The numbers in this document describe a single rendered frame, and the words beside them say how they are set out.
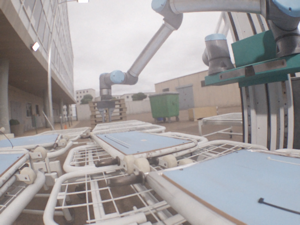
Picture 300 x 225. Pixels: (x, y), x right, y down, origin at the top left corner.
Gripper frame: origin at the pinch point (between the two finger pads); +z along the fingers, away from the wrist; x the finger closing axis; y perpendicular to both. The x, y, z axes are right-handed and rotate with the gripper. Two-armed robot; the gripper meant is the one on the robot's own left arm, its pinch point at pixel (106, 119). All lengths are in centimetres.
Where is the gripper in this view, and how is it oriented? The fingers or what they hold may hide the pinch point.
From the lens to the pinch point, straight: 112.6
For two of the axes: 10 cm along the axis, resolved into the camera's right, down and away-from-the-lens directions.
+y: -5.0, 0.3, 8.7
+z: 0.6, 10.0, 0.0
